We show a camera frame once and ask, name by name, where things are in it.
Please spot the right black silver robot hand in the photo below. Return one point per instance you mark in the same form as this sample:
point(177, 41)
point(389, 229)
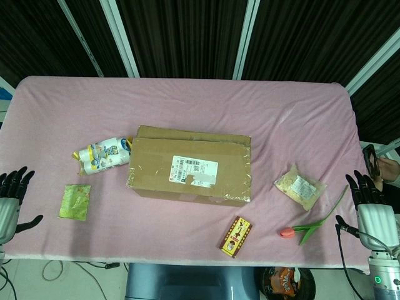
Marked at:
point(375, 222)

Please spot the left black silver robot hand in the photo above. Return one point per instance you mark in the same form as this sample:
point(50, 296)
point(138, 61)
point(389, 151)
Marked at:
point(7, 215)

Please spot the brown cardboard box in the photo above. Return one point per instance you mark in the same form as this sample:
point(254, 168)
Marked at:
point(187, 168)

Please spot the person's hand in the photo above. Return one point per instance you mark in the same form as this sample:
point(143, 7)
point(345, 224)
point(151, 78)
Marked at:
point(390, 170)

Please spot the black smartphone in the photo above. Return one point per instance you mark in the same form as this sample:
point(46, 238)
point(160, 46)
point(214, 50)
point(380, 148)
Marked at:
point(371, 161)

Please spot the artificial orange tulip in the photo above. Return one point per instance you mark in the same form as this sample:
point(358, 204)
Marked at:
point(307, 229)

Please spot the green snack packet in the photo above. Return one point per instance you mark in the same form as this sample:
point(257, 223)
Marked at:
point(75, 203)

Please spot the clear bag of beige grains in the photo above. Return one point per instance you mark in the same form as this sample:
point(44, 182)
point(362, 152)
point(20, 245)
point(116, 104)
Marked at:
point(300, 187)

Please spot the black bin with orange wrapper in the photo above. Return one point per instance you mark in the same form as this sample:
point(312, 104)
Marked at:
point(287, 282)

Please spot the pack of white bag rolls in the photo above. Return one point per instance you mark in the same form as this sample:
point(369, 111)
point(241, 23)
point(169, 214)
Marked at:
point(100, 154)

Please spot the red yellow small carton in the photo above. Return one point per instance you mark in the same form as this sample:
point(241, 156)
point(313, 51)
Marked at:
point(236, 237)

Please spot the pink tablecloth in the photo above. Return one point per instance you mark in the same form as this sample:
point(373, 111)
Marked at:
point(187, 100)

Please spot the silver aluminium profile rail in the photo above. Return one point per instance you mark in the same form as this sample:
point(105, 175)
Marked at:
point(386, 150)

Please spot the white aluminium frame post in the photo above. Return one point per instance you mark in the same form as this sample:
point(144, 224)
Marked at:
point(247, 37)
point(82, 37)
point(120, 37)
point(372, 68)

